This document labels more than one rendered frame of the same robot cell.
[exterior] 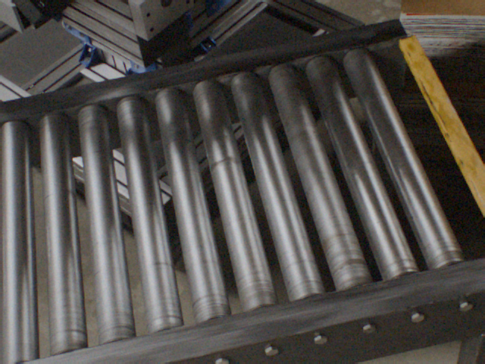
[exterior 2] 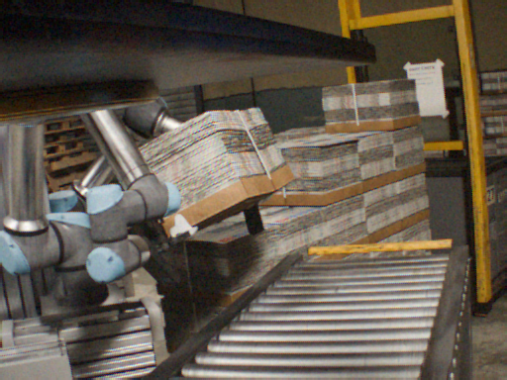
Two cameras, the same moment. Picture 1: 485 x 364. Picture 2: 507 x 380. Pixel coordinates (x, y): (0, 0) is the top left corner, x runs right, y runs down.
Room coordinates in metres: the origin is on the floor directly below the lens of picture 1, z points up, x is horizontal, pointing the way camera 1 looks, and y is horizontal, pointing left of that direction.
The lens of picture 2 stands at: (0.28, 1.63, 1.28)
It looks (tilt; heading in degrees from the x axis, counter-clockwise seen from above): 7 degrees down; 294
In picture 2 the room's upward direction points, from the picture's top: 7 degrees counter-clockwise
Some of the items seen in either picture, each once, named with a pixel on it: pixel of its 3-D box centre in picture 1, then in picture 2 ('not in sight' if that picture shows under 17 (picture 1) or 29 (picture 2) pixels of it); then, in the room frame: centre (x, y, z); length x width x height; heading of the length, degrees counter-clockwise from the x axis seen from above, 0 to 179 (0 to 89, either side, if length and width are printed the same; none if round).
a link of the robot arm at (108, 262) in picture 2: not in sight; (113, 259); (1.14, 0.47, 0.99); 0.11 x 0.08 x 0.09; 94
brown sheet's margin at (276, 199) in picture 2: not in sight; (306, 193); (1.28, -1.11, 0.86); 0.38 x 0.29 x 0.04; 163
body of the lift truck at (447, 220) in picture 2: not in sight; (452, 228); (0.88, -2.45, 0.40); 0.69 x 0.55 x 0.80; 163
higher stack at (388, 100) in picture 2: not in sight; (382, 214); (1.11, -1.68, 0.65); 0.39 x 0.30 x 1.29; 163
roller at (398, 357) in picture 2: not in sight; (307, 365); (0.73, 0.47, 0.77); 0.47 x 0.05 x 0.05; 4
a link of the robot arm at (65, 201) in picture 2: not in sight; (61, 213); (1.78, -0.15, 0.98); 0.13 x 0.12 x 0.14; 109
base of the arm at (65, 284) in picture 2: not in sight; (77, 279); (1.45, 0.23, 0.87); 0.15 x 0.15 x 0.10
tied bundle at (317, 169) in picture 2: not in sight; (304, 172); (1.29, -1.12, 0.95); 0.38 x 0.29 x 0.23; 163
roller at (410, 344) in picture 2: not in sight; (316, 353); (0.74, 0.41, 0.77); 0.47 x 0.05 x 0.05; 4
